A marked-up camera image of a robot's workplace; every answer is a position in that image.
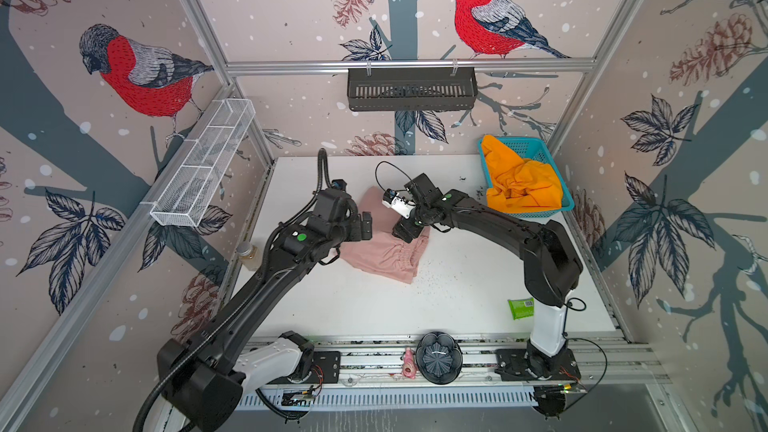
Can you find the pink shorts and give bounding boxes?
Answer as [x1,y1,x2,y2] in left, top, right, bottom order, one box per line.
[340,187,430,284]

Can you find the orange shorts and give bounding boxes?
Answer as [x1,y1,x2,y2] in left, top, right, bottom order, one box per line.
[481,136,563,214]

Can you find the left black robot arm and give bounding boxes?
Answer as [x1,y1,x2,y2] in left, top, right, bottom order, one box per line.
[132,149,373,431]

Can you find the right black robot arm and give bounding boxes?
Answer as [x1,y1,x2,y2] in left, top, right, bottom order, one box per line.
[382,173,583,379]

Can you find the glass jar with lid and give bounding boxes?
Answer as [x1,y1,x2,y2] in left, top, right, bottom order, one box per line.
[236,241,261,272]

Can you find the teal plastic basket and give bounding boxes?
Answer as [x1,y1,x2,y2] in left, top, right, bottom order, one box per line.
[478,135,574,218]

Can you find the black hanging shelf basket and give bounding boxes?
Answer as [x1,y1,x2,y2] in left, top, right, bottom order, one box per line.
[347,67,478,112]

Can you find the green wipes packet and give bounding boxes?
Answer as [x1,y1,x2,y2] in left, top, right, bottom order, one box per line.
[508,298,535,320]

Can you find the small pink toy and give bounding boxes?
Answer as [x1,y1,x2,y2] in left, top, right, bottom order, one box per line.
[401,348,418,380]

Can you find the black round flower-shaped bowl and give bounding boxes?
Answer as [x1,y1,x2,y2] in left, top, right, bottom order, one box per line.
[415,331,463,385]

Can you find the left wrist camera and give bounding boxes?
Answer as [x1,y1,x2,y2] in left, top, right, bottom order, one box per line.
[314,180,356,222]

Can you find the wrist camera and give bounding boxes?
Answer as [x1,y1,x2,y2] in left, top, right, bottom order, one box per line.
[314,180,356,222]
[382,189,416,219]

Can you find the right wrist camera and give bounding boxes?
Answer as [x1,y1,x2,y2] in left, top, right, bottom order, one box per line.
[382,189,416,219]

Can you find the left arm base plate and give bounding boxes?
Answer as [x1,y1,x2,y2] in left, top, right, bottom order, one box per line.
[286,351,341,385]

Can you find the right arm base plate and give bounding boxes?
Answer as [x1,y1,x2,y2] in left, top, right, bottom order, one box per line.
[494,347,581,382]

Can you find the white wire mesh basket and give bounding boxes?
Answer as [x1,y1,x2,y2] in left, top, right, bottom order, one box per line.
[150,98,255,227]

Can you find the horizontal aluminium frame bar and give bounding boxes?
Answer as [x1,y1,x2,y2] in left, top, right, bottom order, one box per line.
[225,58,597,77]

